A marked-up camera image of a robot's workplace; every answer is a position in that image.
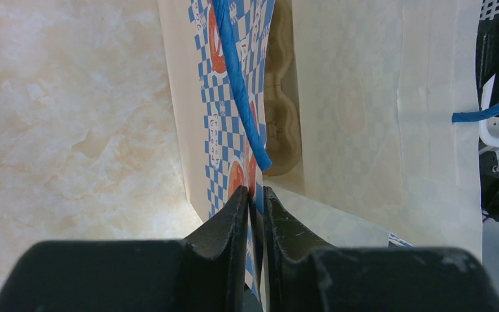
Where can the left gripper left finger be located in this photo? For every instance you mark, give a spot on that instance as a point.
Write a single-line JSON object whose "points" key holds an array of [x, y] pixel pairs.
{"points": [[205, 271]]}

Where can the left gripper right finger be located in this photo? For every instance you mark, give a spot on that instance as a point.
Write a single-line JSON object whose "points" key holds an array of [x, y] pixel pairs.
{"points": [[306, 273]]}

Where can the patterned paper takeout bag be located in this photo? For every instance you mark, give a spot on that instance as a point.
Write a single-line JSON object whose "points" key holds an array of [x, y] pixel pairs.
{"points": [[376, 84]]}

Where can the brown pulp cup carrier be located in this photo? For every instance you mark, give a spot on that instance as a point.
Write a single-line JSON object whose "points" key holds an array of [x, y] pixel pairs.
{"points": [[281, 114]]}

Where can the white plastic basket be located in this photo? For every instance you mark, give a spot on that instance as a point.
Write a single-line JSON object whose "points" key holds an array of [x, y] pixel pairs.
{"points": [[488, 10]]}

